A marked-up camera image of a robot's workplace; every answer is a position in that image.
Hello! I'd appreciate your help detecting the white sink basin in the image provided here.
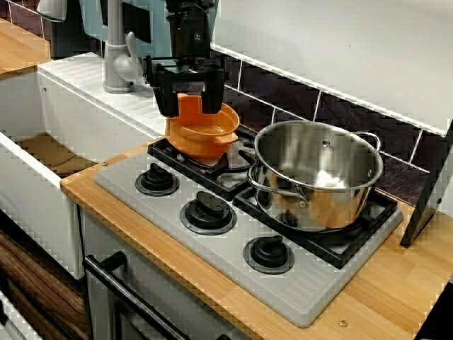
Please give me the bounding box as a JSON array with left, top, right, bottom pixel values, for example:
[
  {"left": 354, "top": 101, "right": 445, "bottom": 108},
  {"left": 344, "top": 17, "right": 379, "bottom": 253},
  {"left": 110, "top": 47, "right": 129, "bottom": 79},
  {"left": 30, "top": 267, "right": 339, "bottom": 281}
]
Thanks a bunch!
[{"left": 0, "top": 51, "right": 217, "bottom": 281}]

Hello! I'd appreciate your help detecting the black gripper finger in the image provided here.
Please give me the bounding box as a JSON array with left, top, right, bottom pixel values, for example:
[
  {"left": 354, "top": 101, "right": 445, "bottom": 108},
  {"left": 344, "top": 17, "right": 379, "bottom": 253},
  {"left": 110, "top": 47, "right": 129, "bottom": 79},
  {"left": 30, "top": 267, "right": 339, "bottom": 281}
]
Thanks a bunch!
[
  {"left": 201, "top": 80, "right": 227, "bottom": 115},
  {"left": 151, "top": 86, "right": 180, "bottom": 118}
]

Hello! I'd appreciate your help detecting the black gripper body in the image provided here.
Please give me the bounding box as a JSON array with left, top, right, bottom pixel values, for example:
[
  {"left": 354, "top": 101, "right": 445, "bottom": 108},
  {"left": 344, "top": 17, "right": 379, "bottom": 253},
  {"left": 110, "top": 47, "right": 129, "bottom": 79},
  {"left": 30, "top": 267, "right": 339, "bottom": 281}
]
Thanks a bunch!
[{"left": 143, "top": 12, "right": 229, "bottom": 90}]

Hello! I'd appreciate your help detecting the black oven door handle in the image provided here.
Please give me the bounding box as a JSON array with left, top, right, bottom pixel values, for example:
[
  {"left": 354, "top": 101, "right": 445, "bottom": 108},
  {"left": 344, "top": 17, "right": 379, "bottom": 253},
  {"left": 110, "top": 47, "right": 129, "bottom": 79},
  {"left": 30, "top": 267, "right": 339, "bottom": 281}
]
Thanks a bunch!
[{"left": 83, "top": 251, "right": 231, "bottom": 340}]

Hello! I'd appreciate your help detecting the grey stove top panel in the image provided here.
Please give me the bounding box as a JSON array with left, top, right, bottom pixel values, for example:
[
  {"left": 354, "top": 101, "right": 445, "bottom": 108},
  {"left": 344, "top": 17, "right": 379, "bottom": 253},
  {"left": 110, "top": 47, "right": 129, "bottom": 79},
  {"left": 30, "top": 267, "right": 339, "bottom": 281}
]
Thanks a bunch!
[{"left": 93, "top": 132, "right": 404, "bottom": 329}]

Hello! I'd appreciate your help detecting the black burner grate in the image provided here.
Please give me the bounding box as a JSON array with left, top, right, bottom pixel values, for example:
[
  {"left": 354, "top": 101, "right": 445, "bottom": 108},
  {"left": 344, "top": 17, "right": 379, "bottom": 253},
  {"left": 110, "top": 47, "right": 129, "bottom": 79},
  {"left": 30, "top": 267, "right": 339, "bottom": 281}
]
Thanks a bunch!
[
  {"left": 147, "top": 123, "right": 261, "bottom": 203},
  {"left": 231, "top": 183, "right": 399, "bottom": 270}
]

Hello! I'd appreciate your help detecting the black stove knob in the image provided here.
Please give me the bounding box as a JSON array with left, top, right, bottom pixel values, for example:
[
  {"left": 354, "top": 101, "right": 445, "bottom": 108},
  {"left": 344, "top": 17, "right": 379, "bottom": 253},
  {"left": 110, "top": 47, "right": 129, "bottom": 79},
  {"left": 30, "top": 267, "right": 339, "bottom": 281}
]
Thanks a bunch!
[
  {"left": 180, "top": 191, "right": 237, "bottom": 235},
  {"left": 243, "top": 235, "right": 295, "bottom": 276},
  {"left": 135, "top": 162, "right": 180, "bottom": 198}
]

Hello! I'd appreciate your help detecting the dark panel board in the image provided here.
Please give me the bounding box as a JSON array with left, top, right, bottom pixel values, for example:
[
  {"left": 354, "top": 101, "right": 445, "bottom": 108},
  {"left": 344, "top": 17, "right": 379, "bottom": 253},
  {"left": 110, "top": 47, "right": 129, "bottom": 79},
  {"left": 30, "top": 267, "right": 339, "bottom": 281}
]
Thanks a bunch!
[{"left": 399, "top": 118, "right": 453, "bottom": 249}]

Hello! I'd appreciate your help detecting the grey faucet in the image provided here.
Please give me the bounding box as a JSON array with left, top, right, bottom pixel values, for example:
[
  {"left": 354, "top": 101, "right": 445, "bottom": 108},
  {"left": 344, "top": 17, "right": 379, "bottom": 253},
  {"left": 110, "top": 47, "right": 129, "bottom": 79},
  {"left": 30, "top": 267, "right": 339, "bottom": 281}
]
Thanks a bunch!
[{"left": 102, "top": 0, "right": 146, "bottom": 95}]

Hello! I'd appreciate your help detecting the orange plastic pot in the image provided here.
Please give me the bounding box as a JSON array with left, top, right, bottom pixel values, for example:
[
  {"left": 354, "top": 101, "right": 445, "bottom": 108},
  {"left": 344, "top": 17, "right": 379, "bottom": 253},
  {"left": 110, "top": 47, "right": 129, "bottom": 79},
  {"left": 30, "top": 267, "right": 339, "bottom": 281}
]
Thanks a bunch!
[{"left": 164, "top": 92, "right": 241, "bottom": 160}]

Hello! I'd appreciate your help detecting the grey oven door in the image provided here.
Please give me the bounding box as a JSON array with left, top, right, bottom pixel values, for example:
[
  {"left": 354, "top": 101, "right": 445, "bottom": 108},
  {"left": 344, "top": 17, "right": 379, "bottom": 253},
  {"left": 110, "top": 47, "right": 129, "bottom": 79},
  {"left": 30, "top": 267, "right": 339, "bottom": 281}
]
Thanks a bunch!
[{"left": 83, "top": 212, "right": 256, "bottom": 340}]

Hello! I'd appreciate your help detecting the stainless steel pot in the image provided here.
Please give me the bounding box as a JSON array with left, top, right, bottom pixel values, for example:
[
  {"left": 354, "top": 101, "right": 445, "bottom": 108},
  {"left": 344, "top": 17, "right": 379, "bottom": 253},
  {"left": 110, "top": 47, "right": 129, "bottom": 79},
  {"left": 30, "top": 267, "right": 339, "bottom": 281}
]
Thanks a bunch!
[{"left": 246, "top": 120, "right": 385, "bottom": 234}]

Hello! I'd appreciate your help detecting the teal blue box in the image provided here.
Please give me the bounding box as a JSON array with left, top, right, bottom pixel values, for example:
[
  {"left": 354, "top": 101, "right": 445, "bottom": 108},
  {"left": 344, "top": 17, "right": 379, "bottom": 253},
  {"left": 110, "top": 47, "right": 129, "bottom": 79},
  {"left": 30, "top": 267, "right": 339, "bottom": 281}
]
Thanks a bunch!
[{"left": 78, "top": 0, "right": 178, "bottom": 74}]

